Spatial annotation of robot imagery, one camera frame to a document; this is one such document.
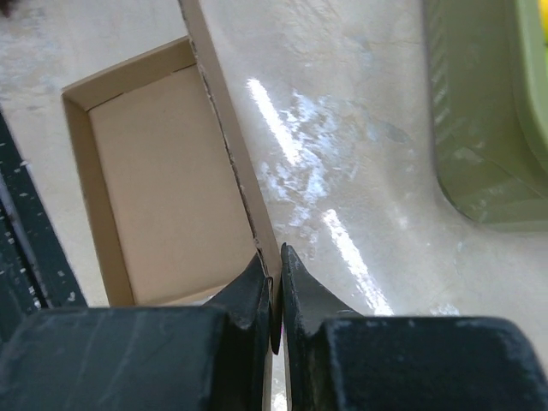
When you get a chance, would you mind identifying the brown cardboard paper box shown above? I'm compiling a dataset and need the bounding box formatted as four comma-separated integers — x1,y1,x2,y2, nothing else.
62,0,283,411

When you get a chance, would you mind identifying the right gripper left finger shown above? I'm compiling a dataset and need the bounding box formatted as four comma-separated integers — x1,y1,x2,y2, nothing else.
1,258,270,410

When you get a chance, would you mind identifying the olive green plastic bin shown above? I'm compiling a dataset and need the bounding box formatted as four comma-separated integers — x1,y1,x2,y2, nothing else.
423,1,547,232

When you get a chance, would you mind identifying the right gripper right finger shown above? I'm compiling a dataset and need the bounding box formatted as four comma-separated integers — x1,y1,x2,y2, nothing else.
281,244,547,410

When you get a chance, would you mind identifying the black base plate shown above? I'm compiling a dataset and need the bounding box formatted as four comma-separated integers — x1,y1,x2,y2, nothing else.
0,119,87,345

